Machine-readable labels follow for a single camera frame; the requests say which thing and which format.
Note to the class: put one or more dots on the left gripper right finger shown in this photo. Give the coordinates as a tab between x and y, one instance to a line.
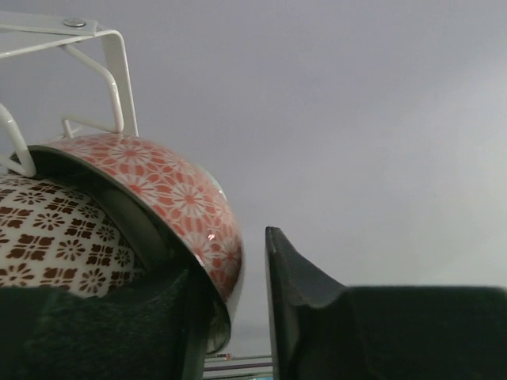
322	329

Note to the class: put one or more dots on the brown tile pattern bowl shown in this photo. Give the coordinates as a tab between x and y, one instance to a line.
55	236

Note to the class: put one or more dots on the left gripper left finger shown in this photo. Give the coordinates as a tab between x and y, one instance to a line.
154	328

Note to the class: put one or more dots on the white wire dish rack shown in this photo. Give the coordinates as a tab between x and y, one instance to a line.
60	76

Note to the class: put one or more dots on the green leaf pattern bowl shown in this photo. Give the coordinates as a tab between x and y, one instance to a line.
183	198

